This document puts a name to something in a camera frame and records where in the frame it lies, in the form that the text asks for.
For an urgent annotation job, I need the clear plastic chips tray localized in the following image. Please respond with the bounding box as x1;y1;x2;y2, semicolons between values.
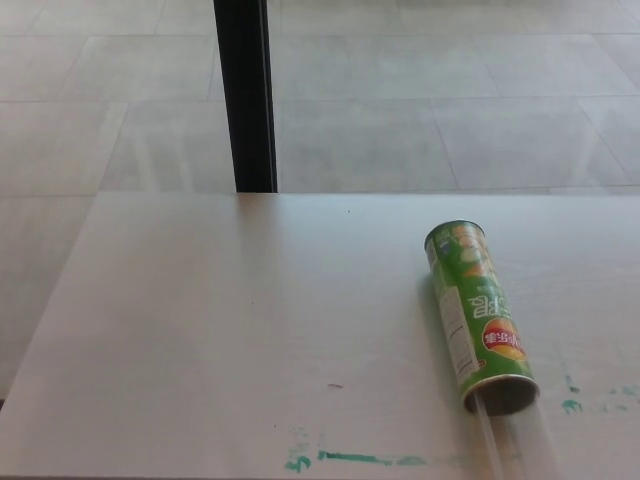
469;389;569;480

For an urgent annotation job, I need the black vertical post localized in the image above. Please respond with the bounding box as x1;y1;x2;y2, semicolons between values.
212;0;279;195

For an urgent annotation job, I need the green chips can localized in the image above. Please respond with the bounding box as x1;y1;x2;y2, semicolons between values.
424;218;542;417

